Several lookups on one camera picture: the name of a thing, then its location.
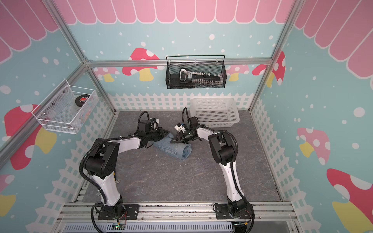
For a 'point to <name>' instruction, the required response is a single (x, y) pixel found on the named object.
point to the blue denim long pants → (178, 150)
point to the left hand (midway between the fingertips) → (157, 146)
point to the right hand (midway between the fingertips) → (166, 163)
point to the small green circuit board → (118, 227)
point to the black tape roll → (80, 99)
